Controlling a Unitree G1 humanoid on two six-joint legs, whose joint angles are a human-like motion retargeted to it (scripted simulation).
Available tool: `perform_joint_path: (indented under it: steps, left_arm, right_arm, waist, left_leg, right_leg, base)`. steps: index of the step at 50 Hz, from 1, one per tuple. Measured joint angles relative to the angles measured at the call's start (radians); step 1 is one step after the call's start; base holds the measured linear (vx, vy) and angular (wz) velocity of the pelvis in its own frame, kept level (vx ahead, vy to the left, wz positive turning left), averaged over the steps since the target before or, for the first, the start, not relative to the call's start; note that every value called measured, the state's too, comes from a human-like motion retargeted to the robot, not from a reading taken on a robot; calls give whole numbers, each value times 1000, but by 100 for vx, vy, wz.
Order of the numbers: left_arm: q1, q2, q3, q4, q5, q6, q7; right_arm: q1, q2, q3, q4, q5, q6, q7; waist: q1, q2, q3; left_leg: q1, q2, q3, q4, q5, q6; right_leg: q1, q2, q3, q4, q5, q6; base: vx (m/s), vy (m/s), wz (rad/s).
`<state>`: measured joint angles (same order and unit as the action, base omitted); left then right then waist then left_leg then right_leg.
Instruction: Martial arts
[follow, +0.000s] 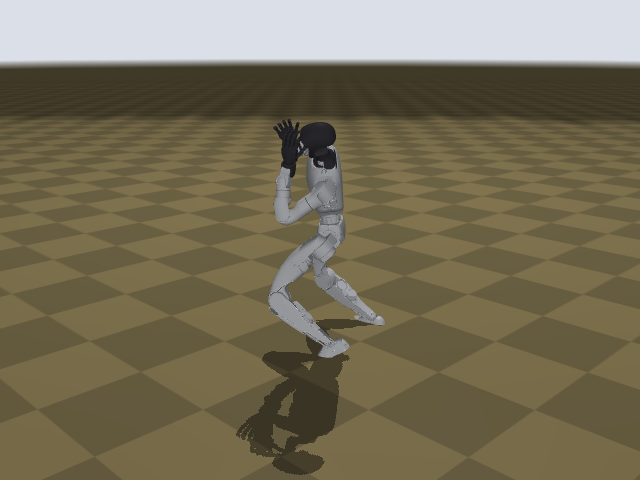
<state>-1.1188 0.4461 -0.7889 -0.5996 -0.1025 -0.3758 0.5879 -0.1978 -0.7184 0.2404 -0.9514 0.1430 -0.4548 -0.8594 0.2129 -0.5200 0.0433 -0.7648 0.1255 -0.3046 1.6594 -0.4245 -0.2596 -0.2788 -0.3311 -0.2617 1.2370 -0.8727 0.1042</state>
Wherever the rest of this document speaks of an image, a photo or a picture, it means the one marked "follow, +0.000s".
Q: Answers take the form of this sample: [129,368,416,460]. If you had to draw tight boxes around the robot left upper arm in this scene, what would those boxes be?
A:
[275,178,337,225]

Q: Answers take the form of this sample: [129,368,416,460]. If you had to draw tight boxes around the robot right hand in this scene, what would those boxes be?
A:
[273,119,302,150]

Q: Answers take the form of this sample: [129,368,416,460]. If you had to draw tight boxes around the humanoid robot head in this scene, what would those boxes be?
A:
[300,122,337,172]

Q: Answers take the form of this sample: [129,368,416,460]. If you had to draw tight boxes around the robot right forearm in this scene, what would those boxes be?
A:
[297,141,309,156]

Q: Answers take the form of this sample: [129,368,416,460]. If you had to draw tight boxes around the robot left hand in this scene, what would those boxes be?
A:
[281,130,307,178]

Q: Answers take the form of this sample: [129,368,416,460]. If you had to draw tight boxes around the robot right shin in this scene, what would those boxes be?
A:
[322,268,376,321]

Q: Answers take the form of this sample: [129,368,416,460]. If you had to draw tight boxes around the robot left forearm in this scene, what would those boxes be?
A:
[274,167,293,222]

